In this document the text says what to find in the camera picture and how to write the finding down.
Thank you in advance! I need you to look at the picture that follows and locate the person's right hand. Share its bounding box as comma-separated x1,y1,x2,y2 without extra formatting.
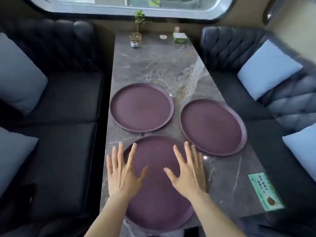
163,141,208,202

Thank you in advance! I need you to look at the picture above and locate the person's left hand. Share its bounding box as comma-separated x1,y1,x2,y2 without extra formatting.
106,142,149,200

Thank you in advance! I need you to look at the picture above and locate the round purple tray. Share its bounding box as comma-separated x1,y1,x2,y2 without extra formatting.
122,134,196,232
110,83,175,133
179,98,248,157

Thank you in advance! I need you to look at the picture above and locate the green table sticker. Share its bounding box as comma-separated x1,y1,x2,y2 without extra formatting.
248,172,285,212

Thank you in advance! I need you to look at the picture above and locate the black tufted leather sofa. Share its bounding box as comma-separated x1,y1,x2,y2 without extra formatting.
0,18,105,237
200,26,316,237

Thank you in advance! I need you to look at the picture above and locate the light blue cushion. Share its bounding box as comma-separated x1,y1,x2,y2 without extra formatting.
0,32,49,115
282,123,316,182
237,39,303,101
0,127,39,198

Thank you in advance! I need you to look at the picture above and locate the grey marble table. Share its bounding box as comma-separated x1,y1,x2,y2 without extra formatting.
98,31,287,237

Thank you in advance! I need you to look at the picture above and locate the green tissue box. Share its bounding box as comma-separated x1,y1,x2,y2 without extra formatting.
172,32,188,43

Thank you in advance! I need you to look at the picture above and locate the green plant in glass vase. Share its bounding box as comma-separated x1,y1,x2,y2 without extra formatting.
133,10,150,35

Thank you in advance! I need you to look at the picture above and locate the large rounded silver window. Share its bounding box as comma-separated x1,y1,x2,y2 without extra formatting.
22,0,237,22

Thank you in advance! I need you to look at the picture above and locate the rounded dark side window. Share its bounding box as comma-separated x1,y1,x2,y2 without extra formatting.
262,0,287,25

